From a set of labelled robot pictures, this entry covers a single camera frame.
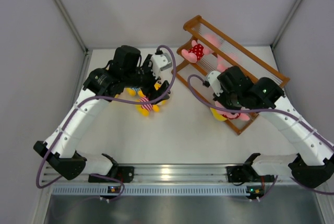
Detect aluminium mounting rail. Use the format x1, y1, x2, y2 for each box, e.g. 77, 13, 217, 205
41, 163, 327, 183

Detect pink toy red dots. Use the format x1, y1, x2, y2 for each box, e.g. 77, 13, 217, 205
216, 53, 237, 73
217, 110, 250, 121

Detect yellow toy blue stripes shelf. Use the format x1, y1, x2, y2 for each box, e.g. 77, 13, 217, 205
210, 108, 227, 122

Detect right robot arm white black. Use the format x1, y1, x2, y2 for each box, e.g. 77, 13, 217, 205
207, 66, 333, 188

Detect purple cable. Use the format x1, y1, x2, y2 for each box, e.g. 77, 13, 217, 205
187, 74, 334, 196
35, 44, 177, 190

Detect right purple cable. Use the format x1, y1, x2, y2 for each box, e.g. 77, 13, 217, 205
187, 74, 334, 196

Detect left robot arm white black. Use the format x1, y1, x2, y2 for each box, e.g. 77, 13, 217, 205
33, 45, 176, 182

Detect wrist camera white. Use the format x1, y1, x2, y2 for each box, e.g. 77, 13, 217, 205
150, 50, 173, 79
204, 70, 223, 97

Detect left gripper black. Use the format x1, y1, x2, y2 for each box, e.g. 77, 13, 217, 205
122, 55, 169, 104

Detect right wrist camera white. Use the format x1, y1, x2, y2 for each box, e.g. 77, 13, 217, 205
204, 70, 223, 97

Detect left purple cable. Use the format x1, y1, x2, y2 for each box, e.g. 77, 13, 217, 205
35, 44, 177, 190

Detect wooden three-tier shelf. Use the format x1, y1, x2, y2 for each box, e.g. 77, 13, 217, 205
171, 15, 291, 136

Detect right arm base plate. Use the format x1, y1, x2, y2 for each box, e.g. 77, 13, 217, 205
226, 164, 275, 183

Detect perforated cable tray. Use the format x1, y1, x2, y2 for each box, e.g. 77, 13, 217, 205
52, 185, 255, 196

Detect pink toy top-left middle shelf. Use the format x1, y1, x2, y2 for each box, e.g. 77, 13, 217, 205
181, 33, 221, 63

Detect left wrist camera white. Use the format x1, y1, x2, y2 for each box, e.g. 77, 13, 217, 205
150, 50, 173, 79

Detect yellow toy red stripes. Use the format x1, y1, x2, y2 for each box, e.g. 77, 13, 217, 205
136, 96, 167, 116

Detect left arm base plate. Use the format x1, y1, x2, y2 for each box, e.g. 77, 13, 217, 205
88, 166, 135, 183

